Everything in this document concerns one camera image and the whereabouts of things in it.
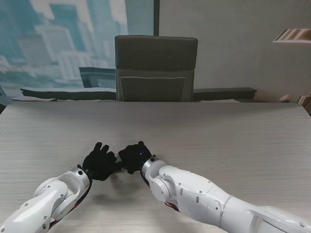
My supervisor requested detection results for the black remote control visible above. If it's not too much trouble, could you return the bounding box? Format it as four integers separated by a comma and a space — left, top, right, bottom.
110, 157, 128, 174

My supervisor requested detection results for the brown wooden furniture edge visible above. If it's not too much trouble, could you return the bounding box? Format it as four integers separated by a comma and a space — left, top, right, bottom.
297, 93, 311, 114

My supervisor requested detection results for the grey office chair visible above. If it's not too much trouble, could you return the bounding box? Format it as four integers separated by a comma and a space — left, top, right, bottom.
114, 34, 198, 102

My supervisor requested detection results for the red black left arm cable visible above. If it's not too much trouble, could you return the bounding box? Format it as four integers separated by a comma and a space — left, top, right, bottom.
48, 179, 93, 230

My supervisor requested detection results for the dark window frame post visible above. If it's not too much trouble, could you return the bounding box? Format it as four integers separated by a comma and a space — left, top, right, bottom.
154, 0, 160, 36

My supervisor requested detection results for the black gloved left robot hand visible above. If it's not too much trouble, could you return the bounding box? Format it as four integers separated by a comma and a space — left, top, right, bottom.
82, 142, 118, 182

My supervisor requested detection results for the dark object at table corner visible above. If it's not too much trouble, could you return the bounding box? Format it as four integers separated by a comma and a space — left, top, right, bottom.
0, 86, 7, 114

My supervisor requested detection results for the short dark low cabinet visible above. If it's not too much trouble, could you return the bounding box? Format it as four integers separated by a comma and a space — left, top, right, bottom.
193, 87, 258, 100

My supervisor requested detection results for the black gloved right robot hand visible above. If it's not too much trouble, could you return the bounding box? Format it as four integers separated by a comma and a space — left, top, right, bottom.
118, 141, 154, 175

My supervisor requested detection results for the grey paper sheet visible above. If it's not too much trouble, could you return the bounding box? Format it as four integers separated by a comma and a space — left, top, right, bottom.
11, 96, 58, 102

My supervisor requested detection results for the long dark low cabinet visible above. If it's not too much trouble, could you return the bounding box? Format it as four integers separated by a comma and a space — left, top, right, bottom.
19, 86, 117, 100

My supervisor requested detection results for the wooden wall shelf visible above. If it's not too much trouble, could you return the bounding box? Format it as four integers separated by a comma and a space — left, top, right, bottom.
272, 28, 311, 44

